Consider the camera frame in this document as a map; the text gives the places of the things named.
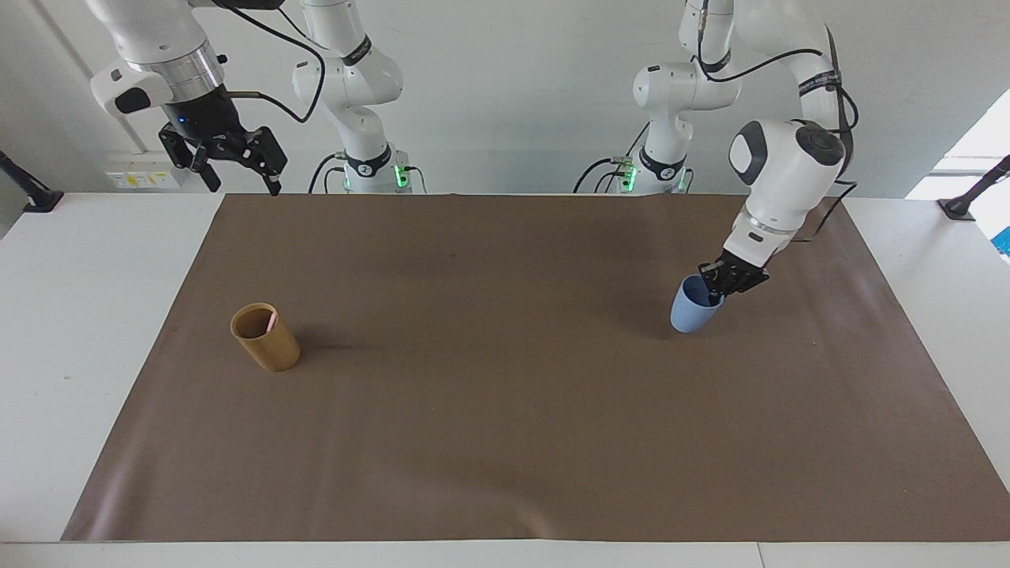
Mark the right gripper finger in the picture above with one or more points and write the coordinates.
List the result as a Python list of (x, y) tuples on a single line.
[(183, 154), (267, 154)]

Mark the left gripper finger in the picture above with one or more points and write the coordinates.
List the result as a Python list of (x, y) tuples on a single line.
[(746, 284), (710, 280)]

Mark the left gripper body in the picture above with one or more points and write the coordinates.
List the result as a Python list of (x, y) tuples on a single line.
[(746, 267)]

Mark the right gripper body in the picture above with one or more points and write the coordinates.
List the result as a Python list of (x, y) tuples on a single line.
[(203, 117)]

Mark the blue cup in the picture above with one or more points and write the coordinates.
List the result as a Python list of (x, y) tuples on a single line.
[(690, 312)]

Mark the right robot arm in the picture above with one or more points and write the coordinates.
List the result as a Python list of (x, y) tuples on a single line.
[(154, 31)]

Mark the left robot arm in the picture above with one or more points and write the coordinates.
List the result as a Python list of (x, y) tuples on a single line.
[(789, 162)]

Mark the bamboo cup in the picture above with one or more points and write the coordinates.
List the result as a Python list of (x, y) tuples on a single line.
[(272, 347)]

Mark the black stand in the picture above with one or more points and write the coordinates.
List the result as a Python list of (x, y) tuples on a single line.
[(31, 193), (966, 201)]

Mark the blue object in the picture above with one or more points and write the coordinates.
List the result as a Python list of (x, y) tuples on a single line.
[(1004, 243)]

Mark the white wall socket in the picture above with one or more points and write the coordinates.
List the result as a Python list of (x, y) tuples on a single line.
[(146, 177)]

